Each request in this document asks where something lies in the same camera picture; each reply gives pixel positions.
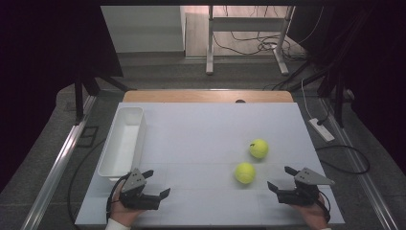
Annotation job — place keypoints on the wooden table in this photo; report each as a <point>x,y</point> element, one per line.
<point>207,96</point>

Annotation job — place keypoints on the white table cover sheet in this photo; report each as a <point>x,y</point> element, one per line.
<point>198,137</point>

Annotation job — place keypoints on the white partition panel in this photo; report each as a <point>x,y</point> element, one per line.
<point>143,28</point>

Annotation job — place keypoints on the black table grommet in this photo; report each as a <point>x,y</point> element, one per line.
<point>240,101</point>

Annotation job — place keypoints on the white plastic bin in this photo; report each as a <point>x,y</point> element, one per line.
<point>123,143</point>

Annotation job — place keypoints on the black curtain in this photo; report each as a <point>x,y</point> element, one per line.
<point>376,64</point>
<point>38,64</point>

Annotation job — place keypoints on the person's left hand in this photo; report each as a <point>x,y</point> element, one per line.
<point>123,215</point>

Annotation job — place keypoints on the person's right hand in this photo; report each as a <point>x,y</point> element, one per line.
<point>311,215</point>

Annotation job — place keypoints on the white metal desk frame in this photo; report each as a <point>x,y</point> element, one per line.
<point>209,41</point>

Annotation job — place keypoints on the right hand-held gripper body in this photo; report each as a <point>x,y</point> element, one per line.
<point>300,195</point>

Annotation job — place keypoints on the aluminium floor rail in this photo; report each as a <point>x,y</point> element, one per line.
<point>54,179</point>
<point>370,191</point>

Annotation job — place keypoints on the white power strip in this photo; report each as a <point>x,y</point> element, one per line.
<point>322,130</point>

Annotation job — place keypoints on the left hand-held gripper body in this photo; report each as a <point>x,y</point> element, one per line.
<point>140,202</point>

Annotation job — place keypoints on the yellow tennis ball dark mark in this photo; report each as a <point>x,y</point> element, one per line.
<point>259,148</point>

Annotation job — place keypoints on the black metal stand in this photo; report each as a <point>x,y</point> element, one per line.
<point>78,99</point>
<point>339,102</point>

